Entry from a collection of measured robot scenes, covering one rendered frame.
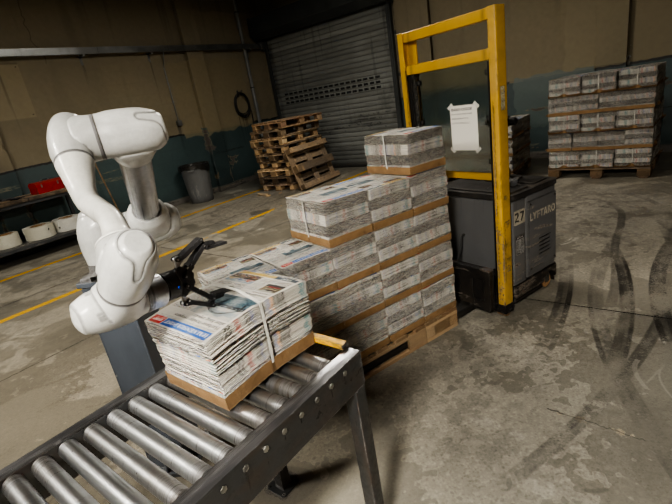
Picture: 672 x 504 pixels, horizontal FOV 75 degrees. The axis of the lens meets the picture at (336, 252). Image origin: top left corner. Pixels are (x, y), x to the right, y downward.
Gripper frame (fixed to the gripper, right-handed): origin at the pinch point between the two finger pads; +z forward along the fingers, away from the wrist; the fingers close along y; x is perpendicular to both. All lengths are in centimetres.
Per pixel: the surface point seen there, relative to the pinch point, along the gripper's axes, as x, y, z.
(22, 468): -21, 39, -55
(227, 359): 13.1, 20.2, -13.7
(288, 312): 13.4, 16.3, 9.8
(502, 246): 19, 44, 191
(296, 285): 13.5, 9.3, 14.5
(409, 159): -15, -16, 141
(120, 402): -22, 36, -29
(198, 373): 3.4, 25.4, -17.0
